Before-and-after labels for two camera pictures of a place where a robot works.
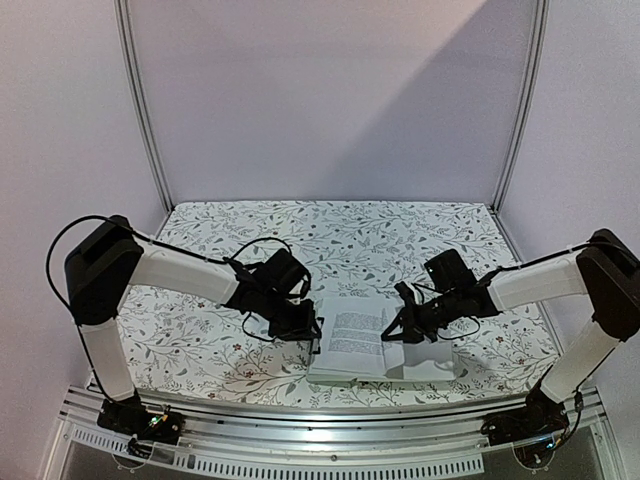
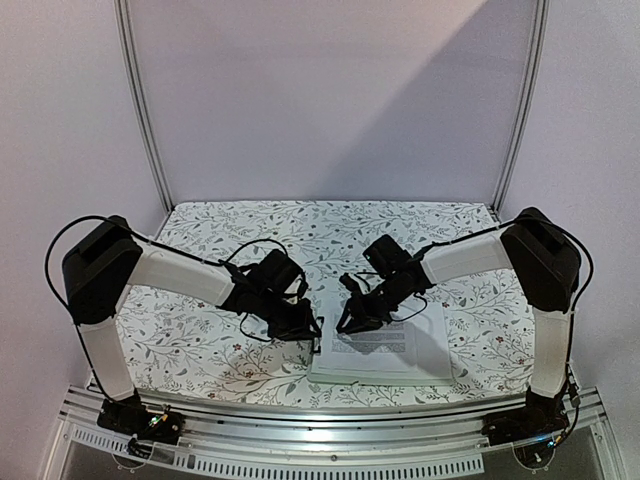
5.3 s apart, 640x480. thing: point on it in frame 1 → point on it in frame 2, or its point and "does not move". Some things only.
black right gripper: x=411 y=317 → x=363 y=310
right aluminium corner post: x=527 y=109 does not move
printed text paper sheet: x=352 y=347 does not move
